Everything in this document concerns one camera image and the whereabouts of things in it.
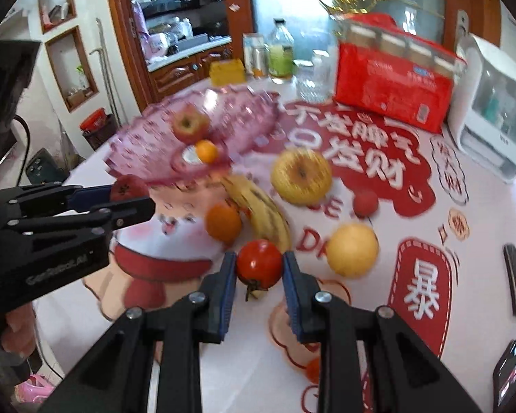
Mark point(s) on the pink glass fruit plate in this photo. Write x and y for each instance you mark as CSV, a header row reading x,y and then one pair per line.
x,y
241,112

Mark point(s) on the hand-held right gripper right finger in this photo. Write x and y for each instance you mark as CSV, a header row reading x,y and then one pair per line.
x,y
293,301

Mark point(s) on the white plastic container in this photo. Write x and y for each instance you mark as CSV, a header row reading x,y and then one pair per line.
x,y
490,112

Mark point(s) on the wooden kitchen cabinet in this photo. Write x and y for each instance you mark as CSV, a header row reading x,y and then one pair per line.
x,y
176,75

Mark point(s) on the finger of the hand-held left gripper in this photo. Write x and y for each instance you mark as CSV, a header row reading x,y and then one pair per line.
x,y
90,195
129,213

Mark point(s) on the yellow pear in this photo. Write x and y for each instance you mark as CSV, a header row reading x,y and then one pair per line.
x,y
352,249
301,176

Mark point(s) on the red apple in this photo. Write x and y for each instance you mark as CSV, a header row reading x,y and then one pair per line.
x,y
190,124

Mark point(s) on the small mandarin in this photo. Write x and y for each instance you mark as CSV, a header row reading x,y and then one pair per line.
x,y
313,371
207,151

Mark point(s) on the red tomato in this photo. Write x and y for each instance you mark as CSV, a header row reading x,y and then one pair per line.
x,y
260,264

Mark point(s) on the banana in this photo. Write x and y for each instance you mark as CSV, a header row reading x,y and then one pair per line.
x,y
258,211

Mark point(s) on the small red fruit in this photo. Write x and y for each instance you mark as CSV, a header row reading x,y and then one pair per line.
x,y
127,187
365,203

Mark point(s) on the black device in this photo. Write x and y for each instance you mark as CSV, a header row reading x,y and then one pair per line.
x,y
43,167

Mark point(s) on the red-lidded container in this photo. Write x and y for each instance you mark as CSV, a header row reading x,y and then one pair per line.
x,y
96,124

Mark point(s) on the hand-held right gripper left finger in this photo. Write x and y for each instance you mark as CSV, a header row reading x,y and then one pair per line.
x,y
227,297

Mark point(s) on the clear squeeze bottle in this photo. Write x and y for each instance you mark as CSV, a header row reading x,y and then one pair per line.
x,y
314,79

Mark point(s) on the glass bottle with yellow liquid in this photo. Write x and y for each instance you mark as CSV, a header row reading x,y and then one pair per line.
x,y
281,56

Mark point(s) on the yellow tin box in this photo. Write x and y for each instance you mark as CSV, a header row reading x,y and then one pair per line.
x,y
227,73

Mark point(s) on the person's left hand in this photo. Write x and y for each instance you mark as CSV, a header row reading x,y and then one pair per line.
x,y
19,329

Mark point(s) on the red package of cups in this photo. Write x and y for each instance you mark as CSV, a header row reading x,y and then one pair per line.
x,y
391,90

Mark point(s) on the orange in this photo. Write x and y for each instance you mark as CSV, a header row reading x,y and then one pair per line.
x,y
223,223

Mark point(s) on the white carton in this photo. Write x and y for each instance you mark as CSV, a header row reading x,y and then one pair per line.
x,y
249,47

